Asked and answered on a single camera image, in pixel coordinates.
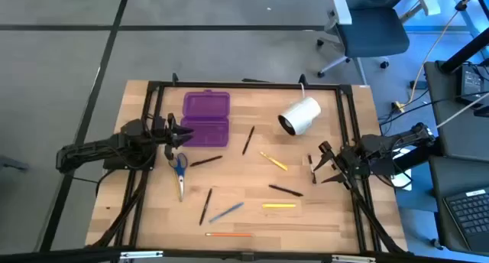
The black pen clear barrel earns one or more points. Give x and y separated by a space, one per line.
311 167

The orange pencil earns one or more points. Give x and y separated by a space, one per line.
229 234

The grey chair base leg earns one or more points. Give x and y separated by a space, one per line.
11 163

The slim black pen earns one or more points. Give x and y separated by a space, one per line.
285 190
248 140

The white paper sheet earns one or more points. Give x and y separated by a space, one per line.
403 180

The black diagonal stand beam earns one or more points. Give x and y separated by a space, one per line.
416 156
464 52

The dark blue office chair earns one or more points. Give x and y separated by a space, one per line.
372 31

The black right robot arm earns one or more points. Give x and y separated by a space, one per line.
386 142

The black metal table frame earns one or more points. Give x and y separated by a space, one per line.
248 85

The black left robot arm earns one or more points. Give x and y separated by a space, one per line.
88 150

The black floor power strip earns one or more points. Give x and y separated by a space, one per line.
418 84

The slim yellow pen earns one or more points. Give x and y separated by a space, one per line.
273 161

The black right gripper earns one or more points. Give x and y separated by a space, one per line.
349 161

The thick black marker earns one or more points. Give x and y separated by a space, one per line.
206 161

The yellow power plug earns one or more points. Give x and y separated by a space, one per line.
398 106

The dark grey side table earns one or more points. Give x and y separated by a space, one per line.
439 179
451 140

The purple plastic supply box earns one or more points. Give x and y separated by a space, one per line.
206 106

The black keyboard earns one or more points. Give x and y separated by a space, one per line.
470 213

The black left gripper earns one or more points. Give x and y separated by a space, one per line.
162 135

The black crossbar silver brackets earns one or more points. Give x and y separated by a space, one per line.
57 255

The blue ballpoint pen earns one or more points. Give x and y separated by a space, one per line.
226 212

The black power adapter box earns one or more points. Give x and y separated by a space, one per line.
470 83

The black pen white print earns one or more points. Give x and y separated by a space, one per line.
205 206

